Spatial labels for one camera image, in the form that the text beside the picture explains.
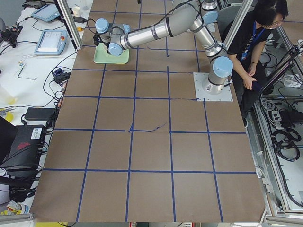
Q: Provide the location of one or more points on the teach pendant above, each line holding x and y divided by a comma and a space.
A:
46, 13
51, 42

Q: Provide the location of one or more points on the teach pendant far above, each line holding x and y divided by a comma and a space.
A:
46, 13

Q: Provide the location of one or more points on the aluminium frame post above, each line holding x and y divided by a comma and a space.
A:
66, 16

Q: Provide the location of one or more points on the black power adapter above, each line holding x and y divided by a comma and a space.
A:
39, 114

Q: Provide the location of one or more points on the light green tray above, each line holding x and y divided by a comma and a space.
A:
102, 57

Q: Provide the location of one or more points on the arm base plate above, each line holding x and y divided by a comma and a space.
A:
206, 91

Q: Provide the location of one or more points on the person in black shirt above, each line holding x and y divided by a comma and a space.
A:
246, 49

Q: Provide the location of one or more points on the teach pendant near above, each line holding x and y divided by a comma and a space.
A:
51, 42

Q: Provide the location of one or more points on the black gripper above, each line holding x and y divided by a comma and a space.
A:
105, 44

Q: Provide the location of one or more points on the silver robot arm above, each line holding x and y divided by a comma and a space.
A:
184, 16

